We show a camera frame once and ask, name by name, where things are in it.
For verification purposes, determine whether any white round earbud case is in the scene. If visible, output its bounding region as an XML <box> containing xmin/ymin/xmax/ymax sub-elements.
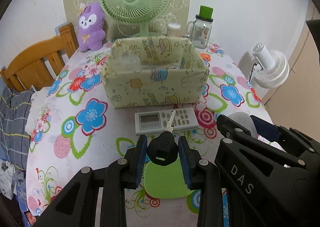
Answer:
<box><xmin>228</xmin><ymin>112</ymin><xmax>258</xmax><ymax>139</ymax></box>

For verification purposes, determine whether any green oval lid box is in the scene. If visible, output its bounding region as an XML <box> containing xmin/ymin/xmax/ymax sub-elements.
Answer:
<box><xmin>144</xmin><ymin>157</ymin><xmax>193</xmax><ymax>199</ymax></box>

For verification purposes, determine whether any black car key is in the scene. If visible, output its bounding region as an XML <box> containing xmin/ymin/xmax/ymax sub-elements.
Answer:
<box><xmin>147</xmin><ymin>111</ymin><xmax>178</xmax><ymax>166</ymax></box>

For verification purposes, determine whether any white remote control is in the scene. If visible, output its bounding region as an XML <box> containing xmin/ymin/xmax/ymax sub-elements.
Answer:
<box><xmin>135</xmin><ymin>107</ymin><xmax>199</xmax><ymax>135</ymax></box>

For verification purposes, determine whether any clear floss pick box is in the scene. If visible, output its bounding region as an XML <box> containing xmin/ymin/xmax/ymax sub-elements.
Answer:
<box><xmin>113</xmin><ymin>54</ymin><xmax>142</xmax><ymax>72</ymax></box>

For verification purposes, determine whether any floral tablecloth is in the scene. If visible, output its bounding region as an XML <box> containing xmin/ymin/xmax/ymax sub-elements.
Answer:
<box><xmin>26</xmin><ymin>45</ymin><xmax>270</xmax><ymax>226</ymax></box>

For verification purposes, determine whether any yellow patterned storage box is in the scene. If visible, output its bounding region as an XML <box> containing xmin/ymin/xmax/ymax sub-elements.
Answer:
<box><xmin>101</xmin><ymin>36</ymin><xmax>209</xmax><ymax>108</ymax></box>

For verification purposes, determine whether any glass mug jar green lid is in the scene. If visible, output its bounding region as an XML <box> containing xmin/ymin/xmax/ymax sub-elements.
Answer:
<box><xmin>185</xmin><ymin>6</ymin><xmax>214</xmax><ymax>49</ymax></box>

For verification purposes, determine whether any cotton swab container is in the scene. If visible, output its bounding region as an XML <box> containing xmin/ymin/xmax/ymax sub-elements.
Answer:
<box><xmin>167</xmin><ymin>23</ymin><xmax>181</xmax><ymax>38</ymax></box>

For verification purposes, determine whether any grey plaid blanket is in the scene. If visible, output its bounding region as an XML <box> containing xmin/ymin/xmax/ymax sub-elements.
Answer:
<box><xmin>1</xmin><ymin>87</ymin><xmax>33</xmax><ymax>171</ymax></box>

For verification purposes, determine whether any wooden chair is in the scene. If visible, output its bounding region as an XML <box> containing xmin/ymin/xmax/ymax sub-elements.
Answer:
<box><xmin>1</xmin><ymin>23</ymin><xmax>79</xmax><ymax>92</ymax></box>

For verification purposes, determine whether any purple plush toy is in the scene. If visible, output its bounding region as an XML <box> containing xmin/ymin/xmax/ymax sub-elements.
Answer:
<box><xmin>77</xmin><ymin>2</ymin><xmax>106</xmax><ymax>52</ymax></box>

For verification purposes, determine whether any white wall fan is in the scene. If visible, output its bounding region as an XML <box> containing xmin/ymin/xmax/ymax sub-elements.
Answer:
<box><xmin>249</xmin><ymin>43</ymin><xmax>290</xmax><ymax>89</ymax></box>

